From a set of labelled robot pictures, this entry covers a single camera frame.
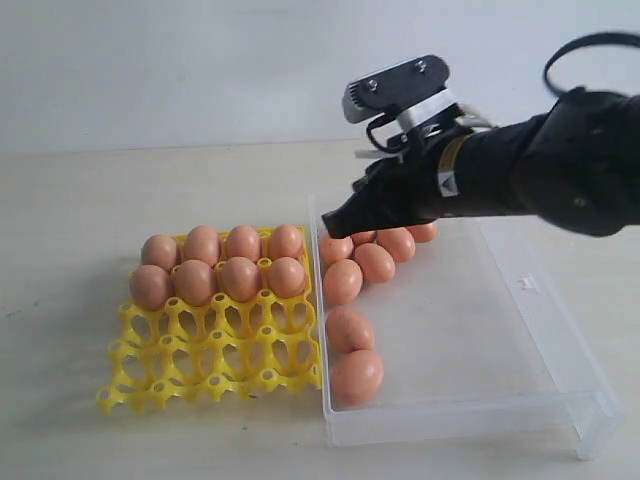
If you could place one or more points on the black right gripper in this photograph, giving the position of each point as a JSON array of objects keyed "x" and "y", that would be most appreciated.
[{"x": 459, "y": 174}]

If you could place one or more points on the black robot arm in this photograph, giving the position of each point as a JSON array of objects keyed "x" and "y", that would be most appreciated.
[{"x": 576, "y": 167}]

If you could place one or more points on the clear plastic storage box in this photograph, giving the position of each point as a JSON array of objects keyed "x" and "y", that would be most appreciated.
[{"x": 475, "y": 341}]

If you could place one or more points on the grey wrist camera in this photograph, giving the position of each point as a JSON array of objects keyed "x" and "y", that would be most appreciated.
[{"x": 394, "y": 89}]

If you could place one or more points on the brown egg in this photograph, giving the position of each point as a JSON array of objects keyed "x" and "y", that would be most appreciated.
[
  {"x": 243, "y": 241},
  {"x": 342, "y": 282},
  {"x": 333, "y": 250},
  {"x": 363, "y": 237},
  {"x": 285, "y": 241},
  {"x": 423, "y": 233},
  {"x": 202, "y": 243},
  {"x": 356, "y": 378},
  {"x": 241, "y": 279},
  {"x": 162, "y": 251},
  {"x": 376, "y": 263},
  {"x": 348, "y": 330},
  {"x": 150, "y": 287},
  {"x": 398, "y": 242},
  {"x": 286, "y": 277},
  {"x": 194, "y": 282}
]

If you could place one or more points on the yellow plastic egg tray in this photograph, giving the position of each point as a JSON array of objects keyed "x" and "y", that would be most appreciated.
[{"x": 191, "y": 352}]

